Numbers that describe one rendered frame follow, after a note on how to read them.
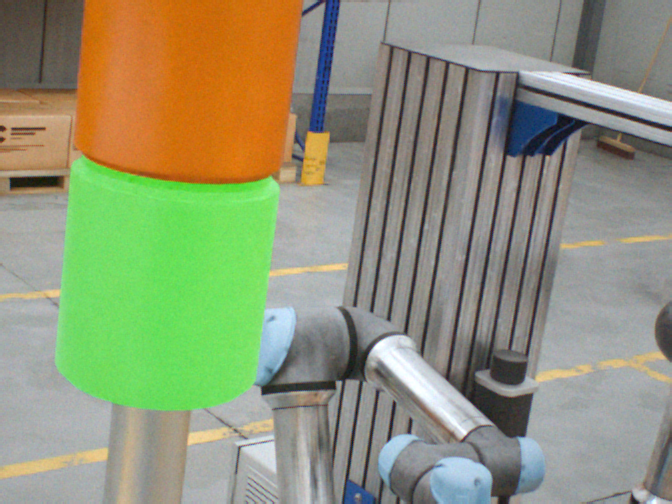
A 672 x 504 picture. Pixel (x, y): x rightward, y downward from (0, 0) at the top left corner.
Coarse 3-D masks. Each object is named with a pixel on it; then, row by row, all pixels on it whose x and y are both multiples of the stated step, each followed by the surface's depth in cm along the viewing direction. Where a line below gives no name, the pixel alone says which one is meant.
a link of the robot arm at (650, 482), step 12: (660, 432) 242; (660, 444) 241; (660, 456) 241; (648, 468) 245; (660, 468) 241; (648, 480) 244; (660, 480) 242; (636, 492) 246; (648, 492) 244; (660, 492) 242
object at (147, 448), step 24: (120, 408) 33; (120, 432) 34; (144, 432) 33; (168, 432) 33; (120, 456) 34; (144, 456) 33; (168, 456) 34; (120, 480) 34; (144, 480) 34; (168, 480) 34
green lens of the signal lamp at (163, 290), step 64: (128, 192) 30; (192, 192) 30; (256, 192) 32; (64, 256) 32; (128, 256) 31; (192, 256) 31; (256, 256) 32; (64, 320) 32; (128, 320) 31; (192, 320) 31; (256, 320) 33; (128, 384) 31; (192, 384) 32
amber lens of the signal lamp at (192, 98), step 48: (96, 0) 30; (144, 0) 29; (192, 0) 29; (240, 0) 29; (288, 0) 30; (96, 48) 30; (144, 48) 29; (192, 48) 29; (240, 48) 30; (288, 48) 31; (96, 96) 30; (144, 96) 30; (192, 96) 30; (240, 96) 30; (288, 96) 32; (96, 144) 31; (144, 144) 30; (192, 144) 30; (240, 144) 30
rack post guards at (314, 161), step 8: (312, 136) 1007; (320, 136) 1009; (328, 136) 1014; (312, 144) 1009; (320, 144) 1012; (304, 152) 1014; (312, 152) 1010; (320, 152) 1014; (304, 160) 1016; (312, 160) 1012; (320, 160) 1016; (304, 168) 1016; (312, 168) 1014; (320, 168) 1018; (304, 176) 1017; (312, 176) 1016; (320, 176) 1021; (304, 184) 1015; (312, 184) 1018; (320, 184) 1023; (328, 184) 1029
